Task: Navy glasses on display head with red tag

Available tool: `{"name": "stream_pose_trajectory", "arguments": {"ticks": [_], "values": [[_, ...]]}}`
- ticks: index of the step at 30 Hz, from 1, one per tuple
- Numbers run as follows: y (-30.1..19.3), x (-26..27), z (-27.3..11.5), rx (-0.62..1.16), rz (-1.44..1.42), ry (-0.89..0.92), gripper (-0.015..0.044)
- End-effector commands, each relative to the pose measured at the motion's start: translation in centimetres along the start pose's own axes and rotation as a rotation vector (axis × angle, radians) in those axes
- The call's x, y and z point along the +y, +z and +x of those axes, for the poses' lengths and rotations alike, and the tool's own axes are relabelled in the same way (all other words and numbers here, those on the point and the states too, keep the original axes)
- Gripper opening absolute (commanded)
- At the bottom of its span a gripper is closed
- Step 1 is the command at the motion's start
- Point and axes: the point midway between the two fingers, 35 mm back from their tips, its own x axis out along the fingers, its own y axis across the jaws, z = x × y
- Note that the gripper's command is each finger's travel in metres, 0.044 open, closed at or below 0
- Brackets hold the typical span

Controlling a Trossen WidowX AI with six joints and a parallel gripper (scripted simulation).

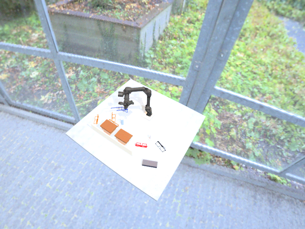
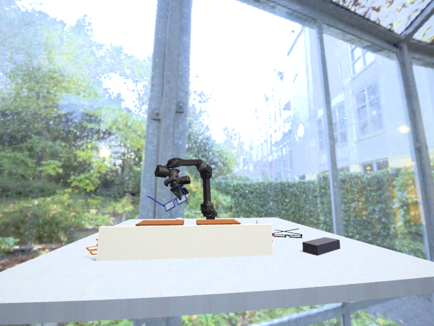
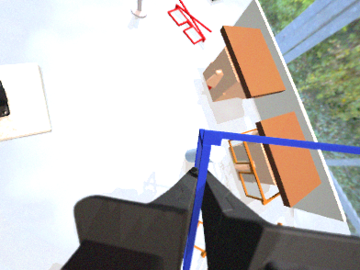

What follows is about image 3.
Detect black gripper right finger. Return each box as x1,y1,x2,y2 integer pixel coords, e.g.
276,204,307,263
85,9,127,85
201,170,360,270

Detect red glasses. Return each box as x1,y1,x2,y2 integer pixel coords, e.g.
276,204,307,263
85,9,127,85
167,0,211,44

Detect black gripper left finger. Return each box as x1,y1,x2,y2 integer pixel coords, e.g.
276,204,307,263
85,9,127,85
73,167,198,270

